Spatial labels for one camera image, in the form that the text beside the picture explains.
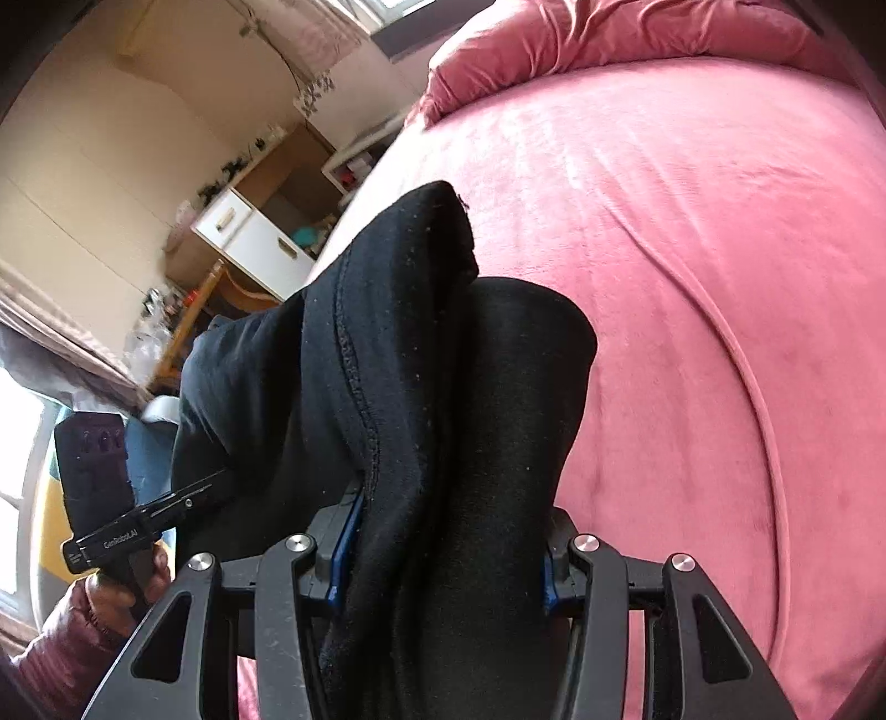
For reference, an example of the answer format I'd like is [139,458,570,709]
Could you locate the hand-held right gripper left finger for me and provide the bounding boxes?
[81,483,367,720]

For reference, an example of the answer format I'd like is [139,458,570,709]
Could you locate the wooden chair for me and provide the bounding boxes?
[147,259,286,397]

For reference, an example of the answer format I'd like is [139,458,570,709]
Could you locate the pink quilt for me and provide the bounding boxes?
[415,0,869,127]

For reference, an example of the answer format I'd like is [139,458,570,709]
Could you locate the floral curtain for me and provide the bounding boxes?
[231,0,364,120]

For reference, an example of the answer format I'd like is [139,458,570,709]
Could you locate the white nightstand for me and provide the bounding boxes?
[322,116,411,195]

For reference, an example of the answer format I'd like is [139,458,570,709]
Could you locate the black pants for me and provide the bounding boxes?
[169,179,600,720]

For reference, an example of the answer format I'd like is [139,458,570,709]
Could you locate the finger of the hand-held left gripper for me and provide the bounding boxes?
[137,469,234,533]

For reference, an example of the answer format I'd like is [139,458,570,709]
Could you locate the blue cloth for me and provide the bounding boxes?
[126,414,182,517]

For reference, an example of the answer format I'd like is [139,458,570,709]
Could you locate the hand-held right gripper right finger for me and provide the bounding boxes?
[542,508,800,720]

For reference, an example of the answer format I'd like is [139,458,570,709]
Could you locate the person's left hand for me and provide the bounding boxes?
[85,542,176,652]

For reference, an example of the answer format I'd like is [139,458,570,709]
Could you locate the pink bed blanket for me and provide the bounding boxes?
[235,59,886,720]

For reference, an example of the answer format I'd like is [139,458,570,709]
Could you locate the person's left forearm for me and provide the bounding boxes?
[10,580,140,720]

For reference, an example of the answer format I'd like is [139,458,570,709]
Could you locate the white drawer cabinet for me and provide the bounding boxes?
[189,189,317,303]

